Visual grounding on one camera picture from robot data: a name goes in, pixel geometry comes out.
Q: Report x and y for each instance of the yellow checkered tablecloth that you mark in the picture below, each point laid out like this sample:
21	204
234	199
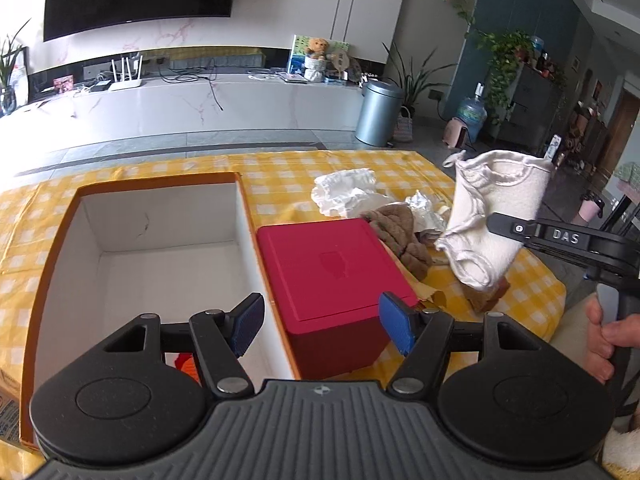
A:
278	188

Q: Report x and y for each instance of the dark storage cabinet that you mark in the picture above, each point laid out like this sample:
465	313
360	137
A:
533	107

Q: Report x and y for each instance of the blue water jug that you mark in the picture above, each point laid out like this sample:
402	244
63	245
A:
472	112

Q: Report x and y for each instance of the colourful picture book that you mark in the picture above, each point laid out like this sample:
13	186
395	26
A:
304	46

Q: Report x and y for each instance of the white marble tv console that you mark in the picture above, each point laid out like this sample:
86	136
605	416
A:
228	102

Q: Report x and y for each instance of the pink photo card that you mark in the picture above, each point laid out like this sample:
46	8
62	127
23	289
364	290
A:
64	83

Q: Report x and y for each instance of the brown knitted plush scarf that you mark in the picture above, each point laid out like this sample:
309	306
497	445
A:
393	225

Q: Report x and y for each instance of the teddy bear toy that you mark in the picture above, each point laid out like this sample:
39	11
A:
315	59

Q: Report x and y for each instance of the green plant in glass vase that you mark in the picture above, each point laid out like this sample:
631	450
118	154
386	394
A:
11	49

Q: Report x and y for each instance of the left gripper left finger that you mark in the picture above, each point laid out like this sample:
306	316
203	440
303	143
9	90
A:
220	338

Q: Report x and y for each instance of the grey metal trash can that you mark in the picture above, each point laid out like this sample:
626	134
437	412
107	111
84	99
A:
379	112

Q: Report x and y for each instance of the pink small heater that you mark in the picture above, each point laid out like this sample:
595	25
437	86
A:
455	133

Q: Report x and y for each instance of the white crinkled plastic bag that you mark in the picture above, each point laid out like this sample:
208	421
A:
430	217

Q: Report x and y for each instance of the tall leafy floor plant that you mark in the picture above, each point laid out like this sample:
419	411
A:
410	78

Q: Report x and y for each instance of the woven basket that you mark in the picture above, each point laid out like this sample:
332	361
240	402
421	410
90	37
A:
403	131

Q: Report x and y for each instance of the hanging green ivy plant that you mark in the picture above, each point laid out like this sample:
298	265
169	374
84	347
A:
492	53

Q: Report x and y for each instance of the white ruffled cloth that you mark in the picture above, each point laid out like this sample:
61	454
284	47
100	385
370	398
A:
348	193

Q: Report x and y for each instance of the brown bear-shaped sponge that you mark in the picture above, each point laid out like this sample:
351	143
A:
482	301

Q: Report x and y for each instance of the person's right hand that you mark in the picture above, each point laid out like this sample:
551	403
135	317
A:
603	340

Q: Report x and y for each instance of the red box lid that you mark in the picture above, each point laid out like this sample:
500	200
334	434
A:
326	278

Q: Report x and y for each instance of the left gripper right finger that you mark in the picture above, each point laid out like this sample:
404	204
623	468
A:
423	338

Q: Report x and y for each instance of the white wifi router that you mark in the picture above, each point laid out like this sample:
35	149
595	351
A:
126	73

